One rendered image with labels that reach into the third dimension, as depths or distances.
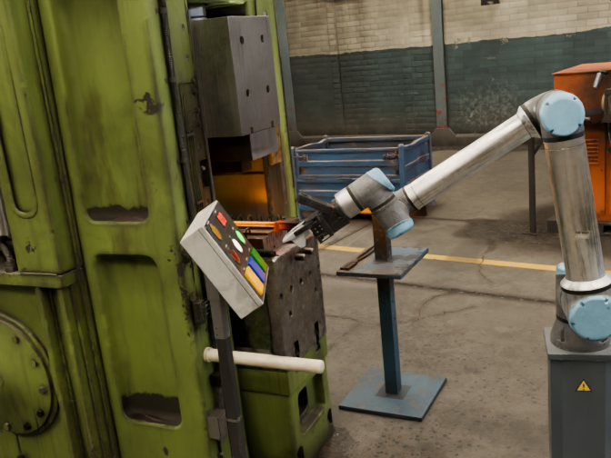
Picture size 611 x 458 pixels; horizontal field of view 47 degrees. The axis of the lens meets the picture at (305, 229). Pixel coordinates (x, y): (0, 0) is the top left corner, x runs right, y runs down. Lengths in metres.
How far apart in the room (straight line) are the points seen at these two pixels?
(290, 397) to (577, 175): 1.34
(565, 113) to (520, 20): 8.05
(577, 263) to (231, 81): 1.25
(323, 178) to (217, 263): 4.78
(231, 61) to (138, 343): 1.08
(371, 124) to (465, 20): 2.14
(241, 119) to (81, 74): 0.56
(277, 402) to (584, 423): 1.10
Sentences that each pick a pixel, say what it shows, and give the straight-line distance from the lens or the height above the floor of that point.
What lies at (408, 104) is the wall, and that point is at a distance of 10.82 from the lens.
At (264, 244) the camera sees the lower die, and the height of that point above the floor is 0.96.
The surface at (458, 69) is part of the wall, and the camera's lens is 10.45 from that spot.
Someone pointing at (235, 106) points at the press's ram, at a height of 1.47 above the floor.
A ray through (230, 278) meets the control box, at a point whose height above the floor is 1.04.
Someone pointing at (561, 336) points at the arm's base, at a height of 0.64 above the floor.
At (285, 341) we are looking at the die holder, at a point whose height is 0.59.
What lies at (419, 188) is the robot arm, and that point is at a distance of 2.27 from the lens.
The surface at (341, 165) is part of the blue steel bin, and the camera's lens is 6.56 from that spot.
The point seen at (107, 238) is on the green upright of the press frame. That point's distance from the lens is 2.56.
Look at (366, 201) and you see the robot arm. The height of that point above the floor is 1.17.
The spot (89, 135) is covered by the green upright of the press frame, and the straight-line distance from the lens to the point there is 2.58.
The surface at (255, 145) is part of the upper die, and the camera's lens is 2.54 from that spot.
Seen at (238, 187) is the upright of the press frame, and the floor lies 1.10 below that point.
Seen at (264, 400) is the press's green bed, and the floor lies 0.33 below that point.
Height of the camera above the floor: 1.65
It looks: 15 degrees down
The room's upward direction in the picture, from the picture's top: 6 degrees counter-clockwise
